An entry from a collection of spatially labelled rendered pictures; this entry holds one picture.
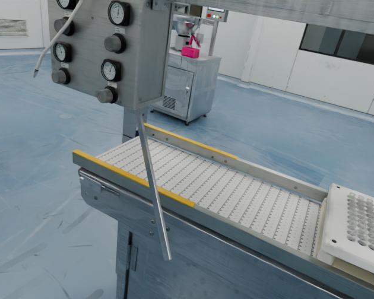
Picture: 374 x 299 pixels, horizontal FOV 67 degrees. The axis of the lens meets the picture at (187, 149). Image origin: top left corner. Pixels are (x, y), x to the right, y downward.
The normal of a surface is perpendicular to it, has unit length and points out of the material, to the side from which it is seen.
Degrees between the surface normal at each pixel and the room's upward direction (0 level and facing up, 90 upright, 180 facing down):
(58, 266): 0
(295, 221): 0
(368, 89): 90
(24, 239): 0
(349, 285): 90
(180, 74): 90
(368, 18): 90
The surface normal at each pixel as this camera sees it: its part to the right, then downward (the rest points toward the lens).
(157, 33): 0.87, 0.33
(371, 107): -0.52, 0.32
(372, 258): 0.15, -0.88
